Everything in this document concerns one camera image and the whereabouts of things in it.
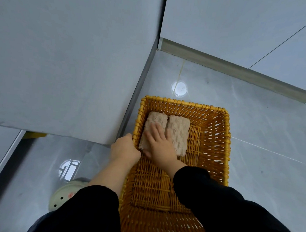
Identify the person's right hand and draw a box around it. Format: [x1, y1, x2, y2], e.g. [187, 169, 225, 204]
[141, 122, 181, 171]

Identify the person's left hand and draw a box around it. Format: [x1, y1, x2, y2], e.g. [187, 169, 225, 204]
[109, 132, 143, 169]

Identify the beige textured cloth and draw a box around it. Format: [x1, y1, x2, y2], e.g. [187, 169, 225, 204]
[138, 110, 192, 157]

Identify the yellow wicker basket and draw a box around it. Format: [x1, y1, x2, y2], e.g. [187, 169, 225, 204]
[116, 94, 235, 232]

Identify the person's right forearm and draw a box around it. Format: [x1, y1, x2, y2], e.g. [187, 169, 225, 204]
[158, 158, 306, 232]

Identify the person's left forearm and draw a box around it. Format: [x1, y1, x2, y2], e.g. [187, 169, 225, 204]
[46, 151, 140, 232]

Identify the white perforated slipper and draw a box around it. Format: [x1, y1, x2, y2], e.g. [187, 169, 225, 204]
[48, 176, 90, 215]

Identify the small yellow object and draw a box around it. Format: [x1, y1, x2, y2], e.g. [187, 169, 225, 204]
[22, 131, 48, 141]

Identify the person's dark trouser leg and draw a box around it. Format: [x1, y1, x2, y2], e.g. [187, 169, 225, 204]
[26, 210, 58, 232]

